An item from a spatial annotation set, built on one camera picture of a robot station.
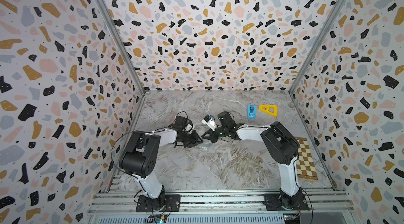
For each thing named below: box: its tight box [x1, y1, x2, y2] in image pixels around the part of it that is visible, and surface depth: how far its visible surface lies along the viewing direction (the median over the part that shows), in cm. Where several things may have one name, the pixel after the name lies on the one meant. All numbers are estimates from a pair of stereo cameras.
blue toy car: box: [247, 104, 257, 119], surface depth 109 cm
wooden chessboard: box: [295, 136, 319, 181], surface depth 86 cm
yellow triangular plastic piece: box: [258, 104, 278, 118], surface depth 112 cm
